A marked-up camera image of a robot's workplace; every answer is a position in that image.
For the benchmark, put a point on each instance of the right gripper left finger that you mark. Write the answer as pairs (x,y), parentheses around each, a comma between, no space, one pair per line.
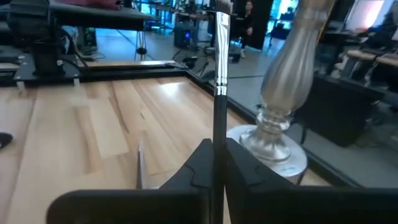
(186,199)

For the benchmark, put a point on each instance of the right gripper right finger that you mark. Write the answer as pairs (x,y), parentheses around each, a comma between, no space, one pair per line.
(264,202)

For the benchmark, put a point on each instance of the black brush long silver ferrule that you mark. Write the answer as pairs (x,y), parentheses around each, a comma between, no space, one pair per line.
(221,62)

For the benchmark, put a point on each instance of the thick fluffy powder brush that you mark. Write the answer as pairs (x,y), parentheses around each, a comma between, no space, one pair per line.
(4,140)

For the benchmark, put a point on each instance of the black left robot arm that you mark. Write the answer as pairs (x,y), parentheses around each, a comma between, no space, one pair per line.
(43,56)

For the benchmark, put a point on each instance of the clear acrylic organizer box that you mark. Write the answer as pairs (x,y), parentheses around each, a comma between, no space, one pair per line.
(141,168)

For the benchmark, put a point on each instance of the white shade silver table lamp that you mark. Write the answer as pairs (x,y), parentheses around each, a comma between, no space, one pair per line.
(286,77)

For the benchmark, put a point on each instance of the black computer tower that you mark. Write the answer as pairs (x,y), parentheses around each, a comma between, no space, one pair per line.
(186,35)

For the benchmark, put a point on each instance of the person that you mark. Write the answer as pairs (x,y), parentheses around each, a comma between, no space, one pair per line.
(247,25)

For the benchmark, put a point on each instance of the black side desk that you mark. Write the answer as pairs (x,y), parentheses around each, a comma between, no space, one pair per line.
(109,18)

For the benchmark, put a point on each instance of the pink cloth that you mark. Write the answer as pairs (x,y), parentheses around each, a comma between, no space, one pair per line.
(93,3)

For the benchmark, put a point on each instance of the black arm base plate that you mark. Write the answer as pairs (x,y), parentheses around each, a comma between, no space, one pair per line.
(25,73)

